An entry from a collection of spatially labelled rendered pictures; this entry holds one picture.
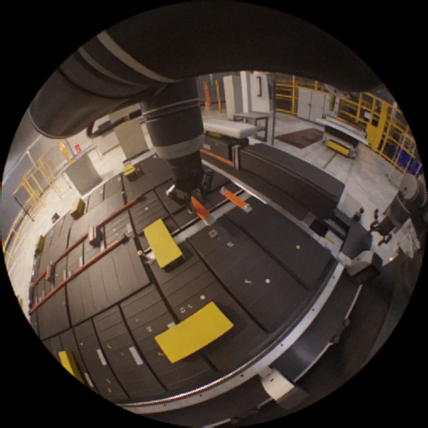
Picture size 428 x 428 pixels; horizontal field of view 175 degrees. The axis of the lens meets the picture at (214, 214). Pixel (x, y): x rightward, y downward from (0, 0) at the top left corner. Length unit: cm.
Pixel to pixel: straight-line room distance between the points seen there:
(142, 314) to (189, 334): 14
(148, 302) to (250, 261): 29
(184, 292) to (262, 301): 19
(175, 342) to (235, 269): 23
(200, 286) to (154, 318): 14
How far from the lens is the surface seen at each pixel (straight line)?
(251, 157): 58
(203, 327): 32
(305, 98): 947
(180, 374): 40
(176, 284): 37
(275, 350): 38
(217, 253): 38
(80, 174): 475
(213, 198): 52
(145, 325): 40
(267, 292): 35
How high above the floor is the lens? 134
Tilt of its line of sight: 49 degrees down
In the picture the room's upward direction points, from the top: 10 degrees counter-clockwise
